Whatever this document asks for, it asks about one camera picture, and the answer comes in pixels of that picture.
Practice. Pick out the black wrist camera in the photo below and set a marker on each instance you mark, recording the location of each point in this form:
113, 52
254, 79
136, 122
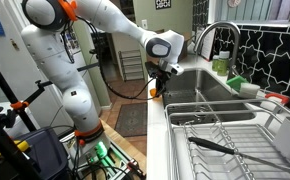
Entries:
152, 69

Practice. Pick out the black handled utensil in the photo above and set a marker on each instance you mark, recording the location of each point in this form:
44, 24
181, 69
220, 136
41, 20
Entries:
214, 146

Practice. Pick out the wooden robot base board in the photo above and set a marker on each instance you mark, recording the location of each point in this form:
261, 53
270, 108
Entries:
126, 146

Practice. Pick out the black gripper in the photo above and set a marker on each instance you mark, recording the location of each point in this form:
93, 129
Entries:
164, 70

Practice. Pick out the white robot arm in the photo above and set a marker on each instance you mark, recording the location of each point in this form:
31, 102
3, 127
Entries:
45, 41

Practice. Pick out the white sponge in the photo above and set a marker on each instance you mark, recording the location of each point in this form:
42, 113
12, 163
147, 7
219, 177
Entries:
248, 90

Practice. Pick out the dark patterned floor rug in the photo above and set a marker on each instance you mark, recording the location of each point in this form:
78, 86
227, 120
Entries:
132, 120

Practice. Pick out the tall green soap bottle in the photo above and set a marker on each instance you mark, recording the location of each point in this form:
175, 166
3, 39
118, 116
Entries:
223, 63

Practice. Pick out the stainless steel sink basin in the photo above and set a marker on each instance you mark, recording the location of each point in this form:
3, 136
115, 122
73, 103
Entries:
198, 85

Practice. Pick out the short green soap bottle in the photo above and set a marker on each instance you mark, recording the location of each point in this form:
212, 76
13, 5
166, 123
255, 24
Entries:
215, 63

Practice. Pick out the black camera tripod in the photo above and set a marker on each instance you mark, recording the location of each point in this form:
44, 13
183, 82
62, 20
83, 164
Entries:
8, 148

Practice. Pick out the red white scrub brush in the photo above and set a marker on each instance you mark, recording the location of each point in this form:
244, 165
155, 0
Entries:
272, 99

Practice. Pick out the orange bowl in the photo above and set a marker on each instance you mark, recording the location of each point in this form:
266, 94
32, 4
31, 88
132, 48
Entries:
153, 92

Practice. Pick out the metal dish drying rack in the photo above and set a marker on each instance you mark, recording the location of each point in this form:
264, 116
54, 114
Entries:
266, 136

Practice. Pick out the dark blue storage bin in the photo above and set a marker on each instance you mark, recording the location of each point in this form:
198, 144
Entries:
45, 153

